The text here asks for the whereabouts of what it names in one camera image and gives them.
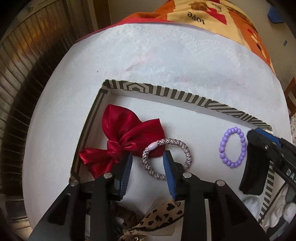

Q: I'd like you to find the white lace tablecloth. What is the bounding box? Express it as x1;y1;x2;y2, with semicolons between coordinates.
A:
23;23;292;227

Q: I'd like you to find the leopard print bow scrunchie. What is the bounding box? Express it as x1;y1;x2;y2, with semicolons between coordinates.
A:
111;197;184;240

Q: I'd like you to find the pink grey braided hair tie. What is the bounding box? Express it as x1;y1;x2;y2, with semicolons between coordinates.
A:
141;138;192;181

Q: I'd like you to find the red satin bow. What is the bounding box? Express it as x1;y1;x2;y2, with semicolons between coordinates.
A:
79;104;165;179

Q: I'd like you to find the wooden slatted door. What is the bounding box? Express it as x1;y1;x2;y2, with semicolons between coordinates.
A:
1;1;92;240

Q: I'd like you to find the striped black white tray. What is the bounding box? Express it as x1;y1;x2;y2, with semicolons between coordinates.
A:
72;80;268;240

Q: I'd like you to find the purple bead bracelet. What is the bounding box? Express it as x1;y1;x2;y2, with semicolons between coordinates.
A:
219;126;247;168

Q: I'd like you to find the orange patterned blanket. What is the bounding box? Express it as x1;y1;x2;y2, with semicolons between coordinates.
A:
81;0;274;71

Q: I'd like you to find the light blue fluffy scrunchie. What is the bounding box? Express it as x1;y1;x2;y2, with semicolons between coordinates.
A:
243;195;262;220

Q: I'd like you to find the white gloved hand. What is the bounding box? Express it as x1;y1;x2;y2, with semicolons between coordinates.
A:
262;184;295;229

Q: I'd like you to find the dark wooden chair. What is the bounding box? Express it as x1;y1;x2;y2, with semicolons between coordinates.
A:
284;77;296;118

